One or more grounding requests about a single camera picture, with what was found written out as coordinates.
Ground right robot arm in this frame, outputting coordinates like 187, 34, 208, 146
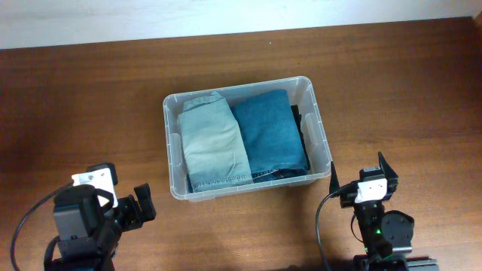
328, 153, 440, 271

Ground right black cable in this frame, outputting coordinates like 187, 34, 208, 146
315, 187, 357, 271

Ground left black cable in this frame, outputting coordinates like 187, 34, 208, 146
10, 182, 75, 271

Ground clear plastic storage bin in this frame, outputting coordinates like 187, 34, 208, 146
163, 76, 332, 202

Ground black cable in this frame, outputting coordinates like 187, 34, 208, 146
10, 182, 75, 271
315, 187, 357, 271

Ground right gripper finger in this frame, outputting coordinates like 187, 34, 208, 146
378, 151, 398, 179
329, 161, 340, 193

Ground light grey jeans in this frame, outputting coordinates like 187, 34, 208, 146
178, 92, 253, 193

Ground black garment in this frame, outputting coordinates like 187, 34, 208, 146
290, 104, 311, 172

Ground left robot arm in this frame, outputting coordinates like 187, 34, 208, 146
44, 184, 156, 271

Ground blue jeans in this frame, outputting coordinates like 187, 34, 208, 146
231, 90, 309, 183

